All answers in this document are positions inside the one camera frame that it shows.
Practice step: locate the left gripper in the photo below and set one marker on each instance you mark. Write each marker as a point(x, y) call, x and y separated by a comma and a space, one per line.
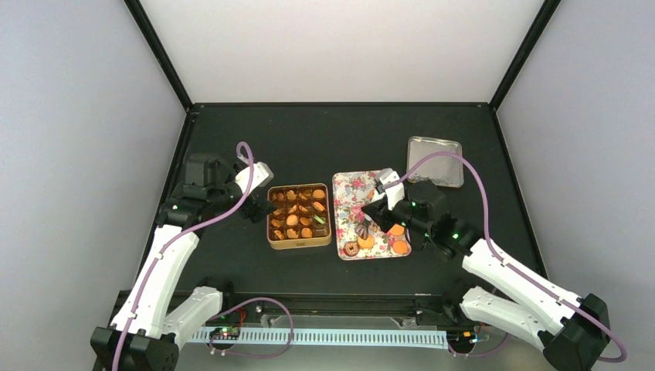
point(257, 211)

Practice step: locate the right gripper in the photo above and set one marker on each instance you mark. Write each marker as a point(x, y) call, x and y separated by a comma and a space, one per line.
point(377, 212)

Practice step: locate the white and metal tongs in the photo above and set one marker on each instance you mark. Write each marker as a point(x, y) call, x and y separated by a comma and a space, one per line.
point(362, 229)

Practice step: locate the gold cookie tin with tray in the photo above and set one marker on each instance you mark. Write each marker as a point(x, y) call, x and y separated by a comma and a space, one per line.
point(292, 225)

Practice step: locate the silver tin lid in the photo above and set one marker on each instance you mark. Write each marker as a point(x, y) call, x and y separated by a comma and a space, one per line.
point(441, 170)

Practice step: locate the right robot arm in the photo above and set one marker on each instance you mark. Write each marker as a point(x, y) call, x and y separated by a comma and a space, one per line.
point(568, 329)

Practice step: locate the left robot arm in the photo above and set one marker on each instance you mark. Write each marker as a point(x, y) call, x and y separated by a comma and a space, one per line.
point(146, 334)

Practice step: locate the floral serving tray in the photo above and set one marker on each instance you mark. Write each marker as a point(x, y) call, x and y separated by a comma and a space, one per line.
point(352, 191)

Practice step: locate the chocolate donut cookie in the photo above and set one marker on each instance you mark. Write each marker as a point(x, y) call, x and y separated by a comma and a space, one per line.
point(351, 249)

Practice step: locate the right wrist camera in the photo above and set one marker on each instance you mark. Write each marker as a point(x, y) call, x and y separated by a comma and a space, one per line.
point(389, 184)

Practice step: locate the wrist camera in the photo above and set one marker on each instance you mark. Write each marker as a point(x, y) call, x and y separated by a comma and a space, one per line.
point(389, 184)
point(262, 174)

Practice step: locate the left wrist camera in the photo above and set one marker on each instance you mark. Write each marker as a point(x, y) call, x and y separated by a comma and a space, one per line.
point(262, 174)

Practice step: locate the white slotted cable duct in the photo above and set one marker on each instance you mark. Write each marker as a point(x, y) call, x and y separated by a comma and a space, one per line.
point(428, 339)

